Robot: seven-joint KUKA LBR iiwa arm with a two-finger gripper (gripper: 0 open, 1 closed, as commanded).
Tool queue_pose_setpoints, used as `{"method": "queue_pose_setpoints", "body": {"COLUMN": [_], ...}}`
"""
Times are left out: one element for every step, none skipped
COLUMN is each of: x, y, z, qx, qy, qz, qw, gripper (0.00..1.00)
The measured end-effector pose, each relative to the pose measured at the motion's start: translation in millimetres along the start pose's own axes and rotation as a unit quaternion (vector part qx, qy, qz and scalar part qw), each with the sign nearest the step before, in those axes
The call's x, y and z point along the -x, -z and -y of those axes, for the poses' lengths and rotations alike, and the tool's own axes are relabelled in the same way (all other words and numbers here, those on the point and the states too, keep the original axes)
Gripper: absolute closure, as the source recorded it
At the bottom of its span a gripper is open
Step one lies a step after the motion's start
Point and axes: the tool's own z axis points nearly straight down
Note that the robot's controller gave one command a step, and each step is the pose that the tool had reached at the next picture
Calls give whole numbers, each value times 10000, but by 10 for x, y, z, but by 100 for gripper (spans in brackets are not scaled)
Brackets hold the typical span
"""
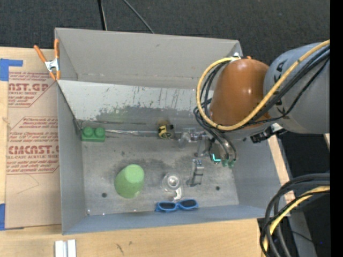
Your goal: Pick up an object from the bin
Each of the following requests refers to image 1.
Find brown cardboard board, red print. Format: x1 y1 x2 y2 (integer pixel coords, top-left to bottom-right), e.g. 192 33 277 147
0 46 63 230

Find black cylinder on white bracket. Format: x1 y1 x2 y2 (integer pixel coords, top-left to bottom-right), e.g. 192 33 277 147
250 124 285 144

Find blue sunglasses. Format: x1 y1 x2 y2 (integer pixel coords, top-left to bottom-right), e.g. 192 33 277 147
154 198 200 214

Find yellow and black tape measure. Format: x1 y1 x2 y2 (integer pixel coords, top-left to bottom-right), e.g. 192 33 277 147
156 118 175 140

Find grey metal bin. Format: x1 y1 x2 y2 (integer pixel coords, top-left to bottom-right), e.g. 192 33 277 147
54 27 277 236

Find clear glass measuring cup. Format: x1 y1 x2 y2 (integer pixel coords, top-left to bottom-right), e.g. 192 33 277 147
161 172 185 201

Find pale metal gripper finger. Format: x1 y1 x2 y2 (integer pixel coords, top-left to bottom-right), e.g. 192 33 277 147
186 158 206 187
177 127 207 148

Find green toy building block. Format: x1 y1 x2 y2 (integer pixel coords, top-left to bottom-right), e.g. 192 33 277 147
81 126 106 143

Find light green cup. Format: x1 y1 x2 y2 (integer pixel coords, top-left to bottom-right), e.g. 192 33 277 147
114 163 146 199

